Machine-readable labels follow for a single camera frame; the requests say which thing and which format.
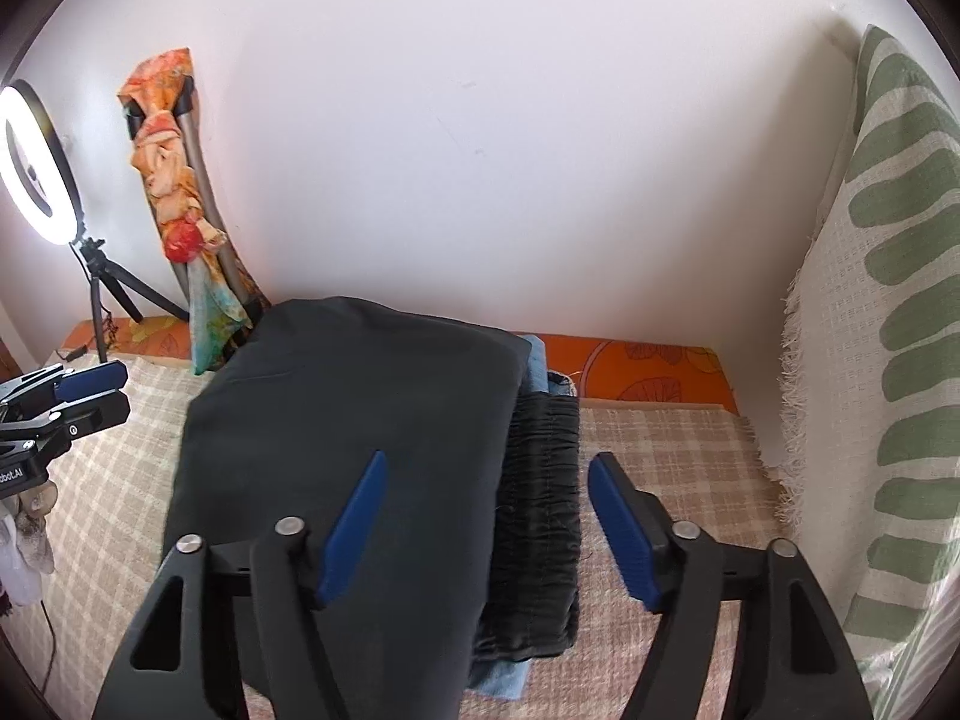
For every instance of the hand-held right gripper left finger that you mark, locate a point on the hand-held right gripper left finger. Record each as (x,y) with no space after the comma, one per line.
(356,525)

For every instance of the pink plaid blanket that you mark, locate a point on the pink plaid blanket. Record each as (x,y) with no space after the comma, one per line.
(675,450)

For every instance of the orange floral cloth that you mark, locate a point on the orange floral cloth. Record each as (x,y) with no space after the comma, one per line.
(169,172)

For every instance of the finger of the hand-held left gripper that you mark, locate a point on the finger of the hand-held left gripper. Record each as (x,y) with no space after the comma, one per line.
(101,412)
(94,379)

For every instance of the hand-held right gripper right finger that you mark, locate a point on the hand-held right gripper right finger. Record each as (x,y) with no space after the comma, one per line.
(622,532)

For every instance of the dark grey pants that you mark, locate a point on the dark grey pants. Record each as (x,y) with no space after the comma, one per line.
(330,405)

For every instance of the person's left hand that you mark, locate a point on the person's left hand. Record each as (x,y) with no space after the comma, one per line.
(26,555)

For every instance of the folded light blue jeans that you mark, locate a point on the folded light blue jeans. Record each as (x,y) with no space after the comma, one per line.
(499,679)

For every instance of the green striped white throw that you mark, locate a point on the green striped white throw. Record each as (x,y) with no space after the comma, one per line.
(847,405)

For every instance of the black tripod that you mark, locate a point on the black tripod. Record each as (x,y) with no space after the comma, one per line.
(96,292)

